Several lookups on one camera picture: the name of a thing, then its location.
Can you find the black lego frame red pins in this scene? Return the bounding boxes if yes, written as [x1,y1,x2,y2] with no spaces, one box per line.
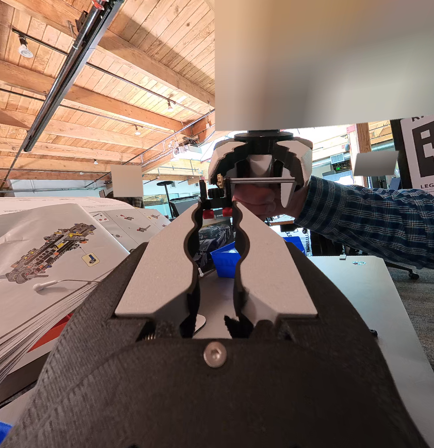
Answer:
[199,178,235,220]

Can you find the white book stand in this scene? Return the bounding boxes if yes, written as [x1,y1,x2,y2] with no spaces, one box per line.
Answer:
[33,268,208,339]

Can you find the black office chair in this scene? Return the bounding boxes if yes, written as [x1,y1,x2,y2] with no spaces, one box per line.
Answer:
[387,261,420,280]

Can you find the black round stool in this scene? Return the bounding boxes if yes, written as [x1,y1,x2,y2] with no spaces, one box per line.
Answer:
[156,181,175,210]

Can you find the black ceiling rail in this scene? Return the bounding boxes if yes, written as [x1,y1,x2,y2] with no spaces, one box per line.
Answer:
[23,0,126,153]

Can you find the red plastic bin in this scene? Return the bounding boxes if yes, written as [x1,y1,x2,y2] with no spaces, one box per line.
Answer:
[28,313,75,352]

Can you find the white instruction booklet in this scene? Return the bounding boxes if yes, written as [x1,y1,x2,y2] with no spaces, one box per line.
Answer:
[0,196,172,390]

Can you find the grey lego axle rod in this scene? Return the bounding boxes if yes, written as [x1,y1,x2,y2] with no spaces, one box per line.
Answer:
[226,177,297,183]

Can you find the person's right forearm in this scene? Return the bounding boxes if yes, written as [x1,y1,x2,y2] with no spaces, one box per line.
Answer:
[294,175,434,270]

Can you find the person's right hand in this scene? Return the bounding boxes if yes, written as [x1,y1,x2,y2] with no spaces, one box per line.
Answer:
[232,182,310,222]

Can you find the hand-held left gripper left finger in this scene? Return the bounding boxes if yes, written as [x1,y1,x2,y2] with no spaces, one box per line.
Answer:
[114,202,203,319]

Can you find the black car print box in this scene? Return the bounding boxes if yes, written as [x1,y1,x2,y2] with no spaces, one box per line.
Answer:
[198,224,236,268]

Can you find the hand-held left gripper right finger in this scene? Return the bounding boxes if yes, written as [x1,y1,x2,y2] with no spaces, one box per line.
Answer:
[233,202,319,322]

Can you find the white ceiling projector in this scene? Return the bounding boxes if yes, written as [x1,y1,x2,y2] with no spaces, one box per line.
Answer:
[172,139,202,157]

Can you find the printed marker sign on stand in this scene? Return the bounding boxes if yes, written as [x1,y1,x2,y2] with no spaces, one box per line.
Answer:
[390,114,434,197]

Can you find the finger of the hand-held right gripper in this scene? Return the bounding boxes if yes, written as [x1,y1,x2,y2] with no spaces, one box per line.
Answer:
[274,138,314,208]
[207,138,250,187]

